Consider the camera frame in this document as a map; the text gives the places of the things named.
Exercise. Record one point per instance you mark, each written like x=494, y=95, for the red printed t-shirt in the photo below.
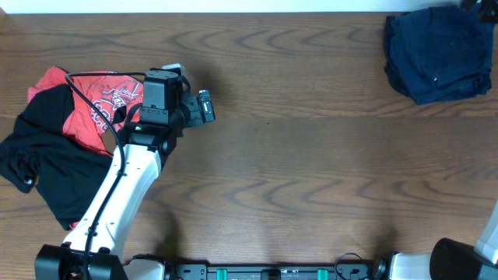
x=101, y=100

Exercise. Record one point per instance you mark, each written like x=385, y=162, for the black t-shirt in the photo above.
x=38, y=155

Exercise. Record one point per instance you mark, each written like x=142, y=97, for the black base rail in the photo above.
x=347, y=271

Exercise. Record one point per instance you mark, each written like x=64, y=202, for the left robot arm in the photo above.
x=94, y=249

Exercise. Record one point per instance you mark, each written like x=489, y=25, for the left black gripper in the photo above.
x=194, y=104

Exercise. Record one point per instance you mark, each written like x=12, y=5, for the dark blue shorts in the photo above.
x=442, y=53

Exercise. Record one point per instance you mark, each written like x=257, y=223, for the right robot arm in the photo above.
x=449, y=259

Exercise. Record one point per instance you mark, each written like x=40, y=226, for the folded navy garment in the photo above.
x=395, y=81

